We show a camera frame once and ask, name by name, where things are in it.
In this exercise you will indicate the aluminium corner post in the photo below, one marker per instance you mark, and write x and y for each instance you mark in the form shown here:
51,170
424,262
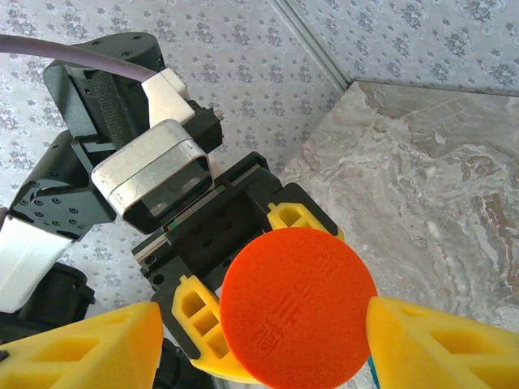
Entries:
312,40

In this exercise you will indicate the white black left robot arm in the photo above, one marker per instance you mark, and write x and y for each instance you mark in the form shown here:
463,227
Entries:
24,259

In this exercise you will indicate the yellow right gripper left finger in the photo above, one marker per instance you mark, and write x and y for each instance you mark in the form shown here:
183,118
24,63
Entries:
81,356

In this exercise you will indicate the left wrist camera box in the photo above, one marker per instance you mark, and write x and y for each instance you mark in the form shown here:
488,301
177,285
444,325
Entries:
150,170

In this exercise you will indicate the orange pill bottle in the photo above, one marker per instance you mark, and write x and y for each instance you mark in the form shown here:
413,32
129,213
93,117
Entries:
300,308

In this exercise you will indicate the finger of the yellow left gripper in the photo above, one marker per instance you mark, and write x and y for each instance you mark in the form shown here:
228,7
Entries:
296,216
198,320

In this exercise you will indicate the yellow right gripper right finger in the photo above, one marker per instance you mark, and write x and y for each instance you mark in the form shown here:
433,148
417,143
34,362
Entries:
446,356

